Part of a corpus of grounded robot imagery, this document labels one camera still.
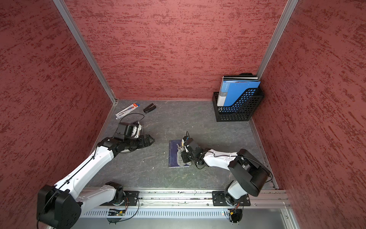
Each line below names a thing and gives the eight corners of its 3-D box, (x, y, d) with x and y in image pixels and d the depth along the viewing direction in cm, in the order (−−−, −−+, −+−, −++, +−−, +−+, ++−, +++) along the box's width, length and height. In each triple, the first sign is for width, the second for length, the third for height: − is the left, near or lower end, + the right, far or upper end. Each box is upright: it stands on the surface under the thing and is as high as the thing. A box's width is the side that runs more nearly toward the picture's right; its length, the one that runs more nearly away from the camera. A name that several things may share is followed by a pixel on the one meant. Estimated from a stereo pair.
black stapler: (143, 111, 116) (142, 109, 114) (153, 104, 121) (152, 102, 119) (147, 114, 114) (146, 112, 112) (156, 107, 119) (156, 105, 117)
